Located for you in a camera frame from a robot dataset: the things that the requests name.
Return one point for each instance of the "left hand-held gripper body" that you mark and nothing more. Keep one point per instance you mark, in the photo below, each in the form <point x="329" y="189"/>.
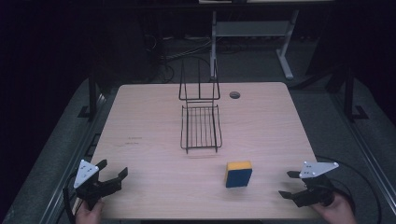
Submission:
<point x="93" y="188"/>

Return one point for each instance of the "round grey table grommet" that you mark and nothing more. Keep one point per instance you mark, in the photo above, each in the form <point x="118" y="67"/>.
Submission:
<point x="234" y="95"/>

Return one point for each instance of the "black metal stand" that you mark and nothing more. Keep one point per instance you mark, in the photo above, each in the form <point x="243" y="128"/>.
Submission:
<point x="349" y="96"/>
<point x="92" y="99"/>

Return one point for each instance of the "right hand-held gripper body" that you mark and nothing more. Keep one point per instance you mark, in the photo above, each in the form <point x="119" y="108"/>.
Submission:
<point x="314" y="189"/>

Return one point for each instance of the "person's right hand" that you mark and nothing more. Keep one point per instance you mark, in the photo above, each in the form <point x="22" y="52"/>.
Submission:
<point x="337" y="211"/>

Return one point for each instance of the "person's left hand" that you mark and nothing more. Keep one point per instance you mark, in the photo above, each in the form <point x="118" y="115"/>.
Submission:
<point x="88" y="215"/>

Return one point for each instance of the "blue and yellow block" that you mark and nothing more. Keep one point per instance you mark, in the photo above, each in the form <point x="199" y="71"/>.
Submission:
<point x="238" y="177"/>

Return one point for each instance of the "white metal desk frame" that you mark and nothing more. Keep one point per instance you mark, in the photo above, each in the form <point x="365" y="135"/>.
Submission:
<point x="249" y="28"/>

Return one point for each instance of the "aluminium rail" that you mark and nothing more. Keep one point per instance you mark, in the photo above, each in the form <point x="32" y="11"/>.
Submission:
<point x="364" y="149"/>
<point x="70" y="171"/>

